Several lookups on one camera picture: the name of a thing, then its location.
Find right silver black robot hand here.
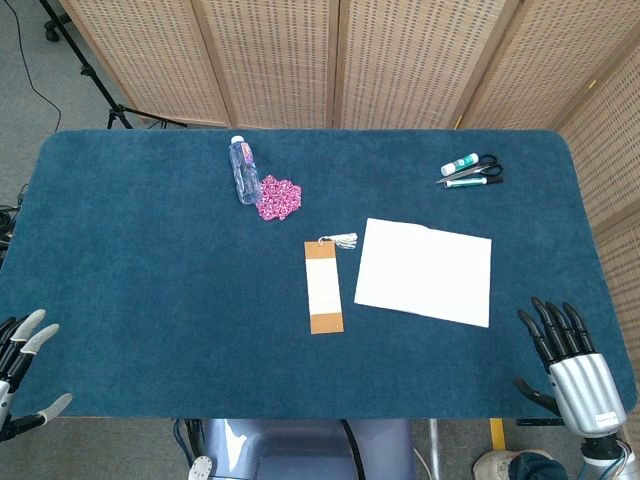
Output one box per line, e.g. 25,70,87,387
513,296,627,441

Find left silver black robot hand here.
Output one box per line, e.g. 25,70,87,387
0,308,74,442

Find brown and white bookmark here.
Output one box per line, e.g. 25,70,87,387
303,232,359,335

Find white sneaker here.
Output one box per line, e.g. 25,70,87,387
472,448,529,480

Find metal table leg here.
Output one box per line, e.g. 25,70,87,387
426,418,444,480

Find blue carpet table mat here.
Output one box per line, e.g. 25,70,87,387
0,129,627,420

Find white notebook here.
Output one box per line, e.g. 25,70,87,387
353,217,493,330

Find white marker black cap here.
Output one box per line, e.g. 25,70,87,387
444,175,505,190

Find white green glue stick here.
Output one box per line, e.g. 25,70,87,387
440,154,481,176

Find black tripod stand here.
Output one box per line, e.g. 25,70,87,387
38,0,189,130

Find clear plastic water bottle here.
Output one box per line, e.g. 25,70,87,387
228,135,263,206

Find blue-grey robot torso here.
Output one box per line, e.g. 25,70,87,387
187,418,417,480

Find pink patterned cloth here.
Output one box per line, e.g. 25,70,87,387
255,174,304,222

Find black handled scissors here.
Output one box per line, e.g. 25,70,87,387
434,154,502,185

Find black floor cable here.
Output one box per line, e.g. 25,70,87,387
7,0,62,133

